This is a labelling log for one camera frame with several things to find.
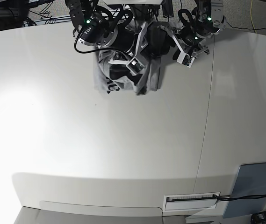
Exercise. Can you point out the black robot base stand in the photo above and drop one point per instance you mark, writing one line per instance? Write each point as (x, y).
(56, 11)

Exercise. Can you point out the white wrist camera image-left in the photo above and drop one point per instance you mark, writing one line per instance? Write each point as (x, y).
(135, 66)

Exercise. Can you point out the black device bottom right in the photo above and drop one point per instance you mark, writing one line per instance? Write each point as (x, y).
(258, 218)

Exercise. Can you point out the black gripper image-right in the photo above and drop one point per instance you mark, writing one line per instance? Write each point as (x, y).
(166, 39)

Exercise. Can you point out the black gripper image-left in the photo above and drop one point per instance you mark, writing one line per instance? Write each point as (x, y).
(121, 40)

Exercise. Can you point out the grey T-shirt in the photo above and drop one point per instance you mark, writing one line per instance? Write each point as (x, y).
(116, 77)

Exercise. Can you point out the grey-blue laptop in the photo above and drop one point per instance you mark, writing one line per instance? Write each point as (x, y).
(251, 180)

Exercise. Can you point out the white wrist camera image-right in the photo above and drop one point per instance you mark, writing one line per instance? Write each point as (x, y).
(186, 60)

